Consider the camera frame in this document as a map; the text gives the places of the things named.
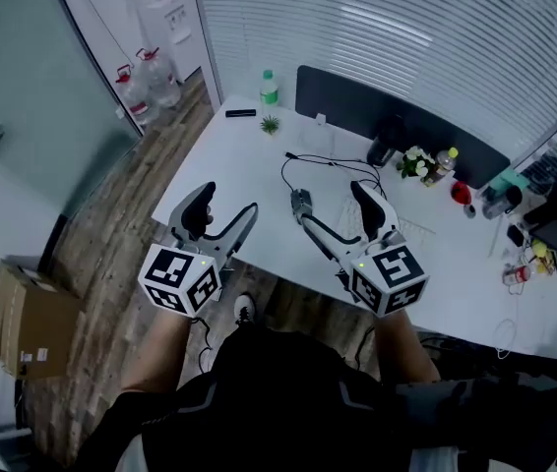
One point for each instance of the large clear water jug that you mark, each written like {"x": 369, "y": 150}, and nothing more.
{"x": 133, "y": 94}
{"x": 160, "y": 79}

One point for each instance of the person's right forearm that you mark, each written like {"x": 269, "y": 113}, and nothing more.
{"x": 404, "y": 347}

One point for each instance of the small green potted plant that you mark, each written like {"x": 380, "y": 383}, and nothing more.
{"x": 270, "y": 126}

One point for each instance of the clear bottle with green label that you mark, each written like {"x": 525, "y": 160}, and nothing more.
{"x": 268, "y": 91}

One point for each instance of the colourful small packet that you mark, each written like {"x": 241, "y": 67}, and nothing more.
{"x": 549, "y": 263}

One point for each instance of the clear bottle with red label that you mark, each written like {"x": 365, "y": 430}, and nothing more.
{"x": 517, "y": 273}

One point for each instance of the small white adapter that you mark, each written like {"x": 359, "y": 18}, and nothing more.
{"x": 321, "y": 118}

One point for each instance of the black office chair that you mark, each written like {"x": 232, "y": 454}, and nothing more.
{"x": 505, "y": 401}

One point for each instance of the small red bowl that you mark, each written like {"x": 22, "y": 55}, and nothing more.
{"x": 461, "y": 192}

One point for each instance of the small grey round object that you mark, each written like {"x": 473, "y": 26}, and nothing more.
{"x": 470, "y": 210}

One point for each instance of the white keyboard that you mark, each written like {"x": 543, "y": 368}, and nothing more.
{"x": 345, "y": 221}

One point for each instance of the black remote bar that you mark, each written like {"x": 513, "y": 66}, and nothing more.
{"x": 240, "y": 113}

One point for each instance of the dark desk divider panel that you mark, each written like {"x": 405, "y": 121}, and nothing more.
{"x": 337, "y": 96}

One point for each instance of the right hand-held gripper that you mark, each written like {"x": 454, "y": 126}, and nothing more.
{"x": 391, "y": 278}

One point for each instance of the black tumbler bottle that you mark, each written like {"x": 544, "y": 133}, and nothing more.
{"x": 384, "y": 143}

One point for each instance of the yellow cap tea bottle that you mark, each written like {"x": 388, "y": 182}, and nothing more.
{"x": 441, "y": 165}

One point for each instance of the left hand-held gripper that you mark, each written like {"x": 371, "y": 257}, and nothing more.
{"x": 175, "y": 273}

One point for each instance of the black phone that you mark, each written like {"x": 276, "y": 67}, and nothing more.
{"x": 515, "y": 235}

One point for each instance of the person's left forearm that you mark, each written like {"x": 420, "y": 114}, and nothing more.
{"x": 160, "y": 352}

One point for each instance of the person's white shoe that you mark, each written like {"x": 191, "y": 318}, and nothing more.
{"x": 244, "y": 308}

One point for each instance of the grey bottle with black lid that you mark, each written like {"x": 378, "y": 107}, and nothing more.
{"x": 500, "y": 202}

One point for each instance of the teal box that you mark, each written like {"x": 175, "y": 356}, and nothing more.
{"x": 505, "y": 177}

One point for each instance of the yellow ball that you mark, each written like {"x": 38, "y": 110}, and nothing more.
{"x": 539, "y": 250}

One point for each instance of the brown cardboard box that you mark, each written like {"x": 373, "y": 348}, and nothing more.
{"x": 37, "y": 322}

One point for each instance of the frosted glass door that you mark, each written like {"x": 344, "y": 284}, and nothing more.
{"x": 27, "y": 91}

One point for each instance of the person's black shirt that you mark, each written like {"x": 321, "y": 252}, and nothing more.
{"x": 268, "y": 401}

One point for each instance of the white flower plant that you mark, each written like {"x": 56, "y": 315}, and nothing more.
{"x": 414, "y": 162}

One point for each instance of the grey computer mouse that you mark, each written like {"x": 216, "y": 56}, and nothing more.
{"x": 301, "y": 199}

